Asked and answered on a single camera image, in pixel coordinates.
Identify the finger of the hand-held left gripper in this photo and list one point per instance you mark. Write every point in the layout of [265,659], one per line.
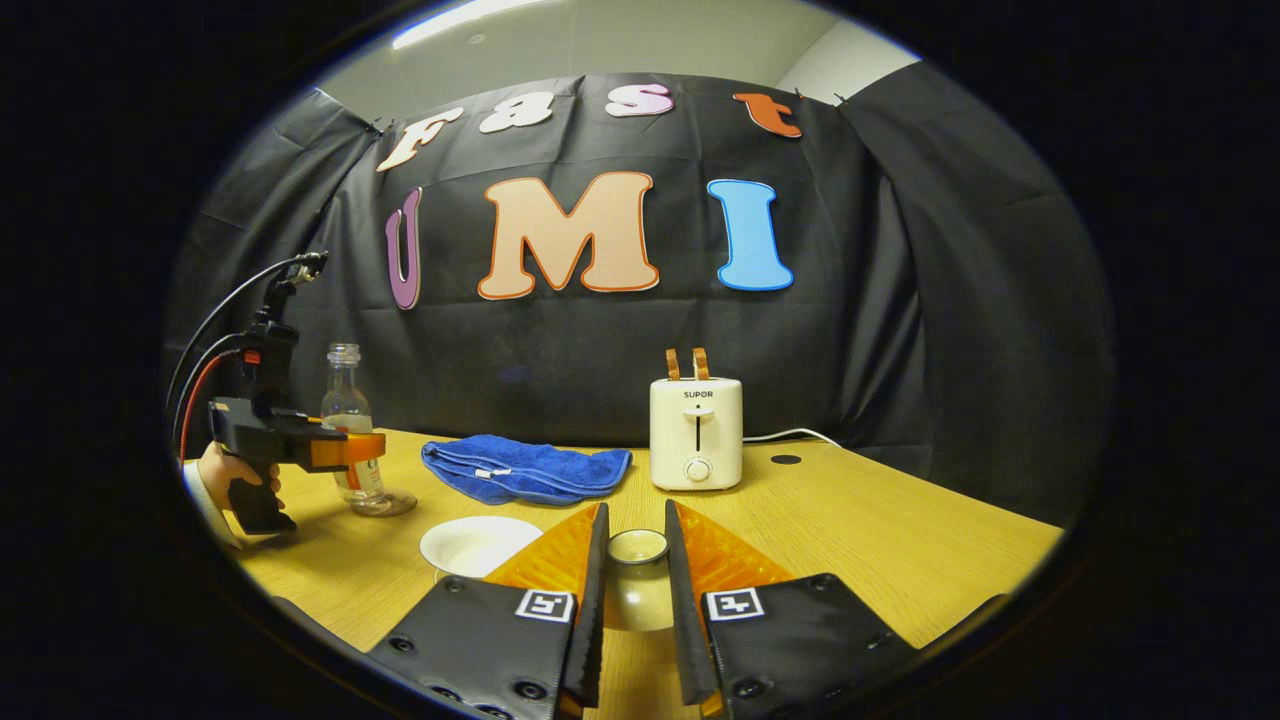
[345,450]

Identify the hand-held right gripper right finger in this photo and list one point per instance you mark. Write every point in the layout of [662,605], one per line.
[682,620]

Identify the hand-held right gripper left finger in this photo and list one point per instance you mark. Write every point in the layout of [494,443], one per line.
[595,620]

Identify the clear glass water bottle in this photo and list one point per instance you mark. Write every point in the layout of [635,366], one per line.
[345,400]

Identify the cream teacup lid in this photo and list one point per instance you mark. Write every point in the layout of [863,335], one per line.
[637,590]

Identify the round brown coaster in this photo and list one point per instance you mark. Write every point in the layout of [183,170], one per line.
[395,503]

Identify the cream porcelain teacup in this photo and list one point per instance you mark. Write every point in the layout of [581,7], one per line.
[475,545]

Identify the blue towel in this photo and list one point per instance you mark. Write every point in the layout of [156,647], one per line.
[520,470]

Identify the cream toaster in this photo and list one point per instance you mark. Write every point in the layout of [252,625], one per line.
[675,440]

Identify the black backdrop cloth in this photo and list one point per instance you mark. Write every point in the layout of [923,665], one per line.
[560,360]

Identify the toast slice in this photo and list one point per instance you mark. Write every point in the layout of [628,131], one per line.
[701,363]
[673,364]

